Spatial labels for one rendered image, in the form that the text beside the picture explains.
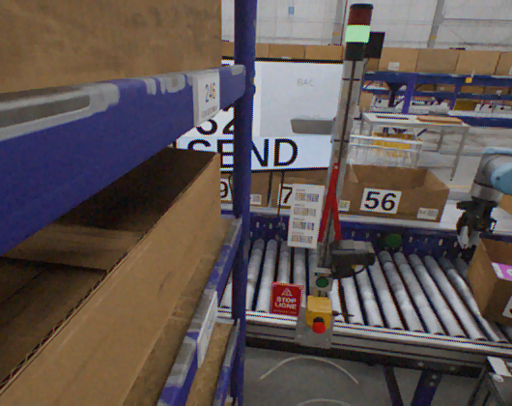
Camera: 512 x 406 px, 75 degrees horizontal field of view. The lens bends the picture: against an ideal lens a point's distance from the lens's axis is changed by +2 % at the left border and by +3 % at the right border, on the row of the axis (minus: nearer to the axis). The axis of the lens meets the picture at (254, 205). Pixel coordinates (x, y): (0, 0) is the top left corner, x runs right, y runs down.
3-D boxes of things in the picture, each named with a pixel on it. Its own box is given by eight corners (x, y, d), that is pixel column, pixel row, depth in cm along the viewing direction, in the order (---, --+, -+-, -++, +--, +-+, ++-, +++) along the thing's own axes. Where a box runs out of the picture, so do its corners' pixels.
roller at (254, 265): (250, 322, 115) (236, 321, 116) (265, 245, 162) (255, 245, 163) (249, 310, 113) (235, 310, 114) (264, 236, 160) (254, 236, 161)
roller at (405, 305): (409, 343, 110) (412, 332, 108) (376, 257, 157) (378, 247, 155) (424, 345, 110) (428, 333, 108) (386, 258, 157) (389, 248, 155)
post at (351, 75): (294, 345, 112) (327, 60, 75) (294, 333, 116) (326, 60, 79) (329, 350, 111) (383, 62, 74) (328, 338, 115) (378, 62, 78)
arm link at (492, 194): (468, 178, 115) (497, 180, 115) (463, 191, 117) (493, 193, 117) (481, 188, 107) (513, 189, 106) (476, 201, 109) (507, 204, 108)
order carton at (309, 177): (270, 209, 159) (271, 176, 152) (273, 187, 186) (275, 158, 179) (353, 216, 155) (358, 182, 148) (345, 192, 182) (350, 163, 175)
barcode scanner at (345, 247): (375, 282, 91) (376, 249, 87) (330, 282, 93) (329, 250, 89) (370, 269, 97) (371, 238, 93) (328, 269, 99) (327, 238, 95)
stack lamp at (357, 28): (346, 41, 73) (351, 9, 71) (343, 42, 78) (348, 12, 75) (369, 42, 73) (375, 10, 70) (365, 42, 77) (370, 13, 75)
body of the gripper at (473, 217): (468, 234, 114) (479, 201, 109) (457, 222, 121) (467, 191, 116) (492, 236, 113) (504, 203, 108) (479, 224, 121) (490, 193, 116)
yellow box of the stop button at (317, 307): (305, 332, 99) (307, 313, 96) (304, 311, 107) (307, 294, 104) (355, 338, 98) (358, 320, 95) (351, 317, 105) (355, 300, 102)
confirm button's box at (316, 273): (309, 290, 99) (311, 272, 96) (309, 284, 102) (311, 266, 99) (332, 293, 99) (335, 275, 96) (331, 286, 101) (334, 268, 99)
